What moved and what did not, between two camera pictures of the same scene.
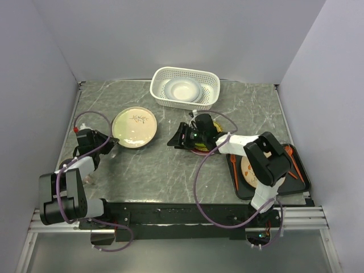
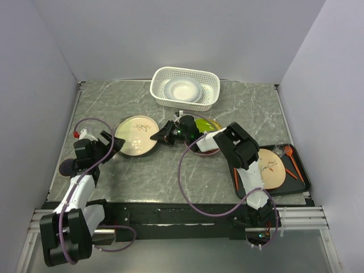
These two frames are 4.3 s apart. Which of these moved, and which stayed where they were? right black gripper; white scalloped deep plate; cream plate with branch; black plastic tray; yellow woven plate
Moved: right black gripper; cream plate with branch
Stayed: white scalloped deep plate; black plastic tray; yellow woven plate
